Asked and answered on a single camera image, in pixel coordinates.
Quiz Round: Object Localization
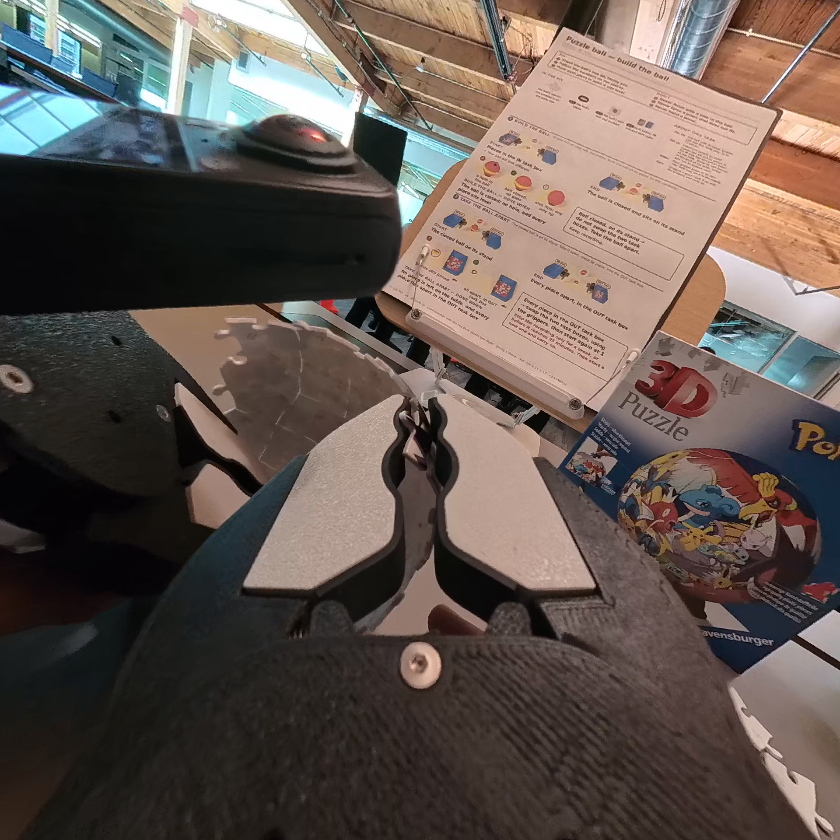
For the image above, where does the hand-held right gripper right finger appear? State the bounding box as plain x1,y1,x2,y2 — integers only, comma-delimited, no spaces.
428,394,599,622

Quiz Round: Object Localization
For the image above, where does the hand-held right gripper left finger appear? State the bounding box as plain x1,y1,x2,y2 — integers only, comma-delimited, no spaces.
241,394,421,621

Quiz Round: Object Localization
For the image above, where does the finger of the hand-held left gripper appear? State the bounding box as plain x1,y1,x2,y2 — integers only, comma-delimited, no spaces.
172,382,263,496
185,461,257,531

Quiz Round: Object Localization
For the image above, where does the partly built white puzzle ball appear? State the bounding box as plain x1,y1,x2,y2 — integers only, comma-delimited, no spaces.
213,317,437,631

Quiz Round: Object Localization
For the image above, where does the pile of puzzle pieces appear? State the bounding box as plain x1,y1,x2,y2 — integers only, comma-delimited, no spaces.
728,682,831,834

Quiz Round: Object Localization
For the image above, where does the blue puzzle box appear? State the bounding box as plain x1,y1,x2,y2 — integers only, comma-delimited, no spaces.
561,330,840,673

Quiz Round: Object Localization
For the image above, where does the white sheet holder bar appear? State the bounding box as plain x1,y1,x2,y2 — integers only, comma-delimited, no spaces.
405,305,585,421

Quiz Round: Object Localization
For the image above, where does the black hanging panel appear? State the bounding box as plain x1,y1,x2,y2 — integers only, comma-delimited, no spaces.
353,112,408,188

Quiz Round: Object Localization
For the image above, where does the instruction sheet on clipboard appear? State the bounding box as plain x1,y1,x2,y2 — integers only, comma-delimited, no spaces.
374,105,728,434

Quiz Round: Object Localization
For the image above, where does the printed instruction sheet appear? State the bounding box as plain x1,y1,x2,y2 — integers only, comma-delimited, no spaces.
384,28,782,411

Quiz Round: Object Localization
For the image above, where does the black metal pole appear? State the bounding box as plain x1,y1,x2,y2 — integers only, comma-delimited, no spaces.
545,0,608,37

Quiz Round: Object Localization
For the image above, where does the thin metal wire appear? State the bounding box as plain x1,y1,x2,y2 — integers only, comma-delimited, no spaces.
583,348,642,405
410,243,432,316

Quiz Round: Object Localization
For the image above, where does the silver ventilation duct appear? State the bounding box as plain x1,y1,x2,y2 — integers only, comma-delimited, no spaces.
666,0,742,80

